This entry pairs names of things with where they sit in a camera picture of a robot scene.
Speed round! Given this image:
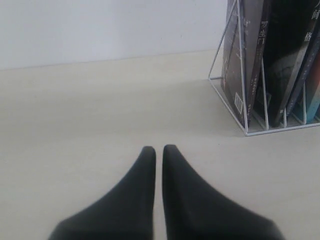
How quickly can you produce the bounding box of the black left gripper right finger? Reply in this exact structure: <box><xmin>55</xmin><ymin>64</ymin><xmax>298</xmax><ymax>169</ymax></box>
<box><xmin>162</xmin><ymin>144</ymin><xmax>275</xmax><ymax>240</ymax></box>

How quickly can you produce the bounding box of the white wire book rack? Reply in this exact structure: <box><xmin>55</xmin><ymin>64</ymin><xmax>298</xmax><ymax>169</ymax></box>
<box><xmin>208</xmin><ymin>0</ymin><xmax>320</xmax><ymax>136</ymax></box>

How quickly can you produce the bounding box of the dark brown leftmost book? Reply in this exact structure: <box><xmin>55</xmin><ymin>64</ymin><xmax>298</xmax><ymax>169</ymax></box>
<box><xmin>220</xmin><ymin>0</ymin><xmax>272</xmax><ymax>126</ymax></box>

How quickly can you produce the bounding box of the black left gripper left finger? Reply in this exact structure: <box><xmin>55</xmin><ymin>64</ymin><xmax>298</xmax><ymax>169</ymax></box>
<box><xmin>49</xmin><ymin>146</ymin><xmax>156</xmax><ymax>240</ymax></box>

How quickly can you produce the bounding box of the red and teal book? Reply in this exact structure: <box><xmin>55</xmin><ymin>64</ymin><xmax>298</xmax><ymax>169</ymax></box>
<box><xmin>305</xmin><ymin>52</ymin><xmax>320</xmax><ymax>124</ymax></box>

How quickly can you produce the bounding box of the blue book with orange moon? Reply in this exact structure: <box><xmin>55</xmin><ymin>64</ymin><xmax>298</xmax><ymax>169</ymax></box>
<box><xmin>286</xmin><ymin>31</ymin><xmax>320</xmax><ymax>117</ymax></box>

